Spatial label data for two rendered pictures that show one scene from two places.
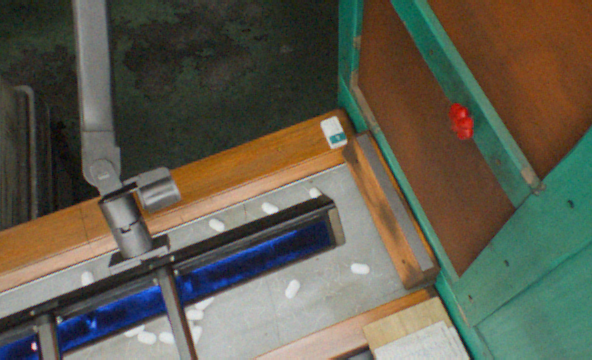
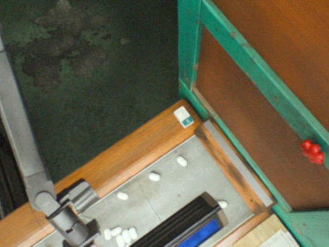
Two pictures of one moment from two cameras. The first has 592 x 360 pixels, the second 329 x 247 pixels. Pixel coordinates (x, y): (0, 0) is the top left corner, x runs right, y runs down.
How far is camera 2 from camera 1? 0.29 m
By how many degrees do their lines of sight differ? 9
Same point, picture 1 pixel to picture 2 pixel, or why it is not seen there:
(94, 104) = (26, 156)
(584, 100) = not seen: outside the picture
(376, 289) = (233, 215)
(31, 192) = not seen: outside the picture
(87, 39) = (10, 113)
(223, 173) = (118, 160)
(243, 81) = (102, 68)
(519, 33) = not seen: outside the picture
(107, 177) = (48, 203)
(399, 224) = (244, 178)
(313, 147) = (172, 129)
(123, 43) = (19, 58)
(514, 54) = not seen: outside the picture
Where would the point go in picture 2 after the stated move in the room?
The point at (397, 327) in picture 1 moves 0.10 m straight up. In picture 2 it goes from (254, 240) to (263, 242)
